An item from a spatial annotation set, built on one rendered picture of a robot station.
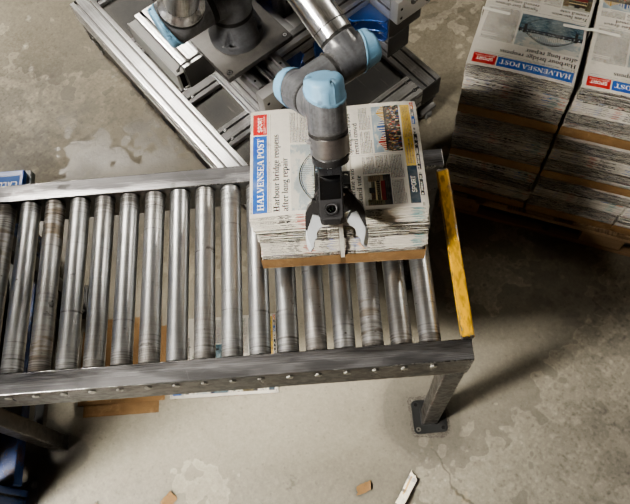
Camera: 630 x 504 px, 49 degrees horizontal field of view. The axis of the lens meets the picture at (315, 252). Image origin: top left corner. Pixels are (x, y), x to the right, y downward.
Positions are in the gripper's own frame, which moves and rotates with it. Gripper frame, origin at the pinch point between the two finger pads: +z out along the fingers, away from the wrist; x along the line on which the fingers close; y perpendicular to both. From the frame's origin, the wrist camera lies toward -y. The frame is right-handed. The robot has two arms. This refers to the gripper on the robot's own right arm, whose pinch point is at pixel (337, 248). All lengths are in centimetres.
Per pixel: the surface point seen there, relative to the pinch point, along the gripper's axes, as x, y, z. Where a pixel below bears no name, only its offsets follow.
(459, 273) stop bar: -27.1, 13.0, 17.4
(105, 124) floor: 94, 146, 25
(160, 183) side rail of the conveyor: 45, 39, 1
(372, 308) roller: -6.5, 8.5, 22.4
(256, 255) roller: 20.3, 20.9, 13.6
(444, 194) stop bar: -26.1, 30.2, 5.9
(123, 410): 78, 49, 90
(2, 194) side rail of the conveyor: 86, 39, 1
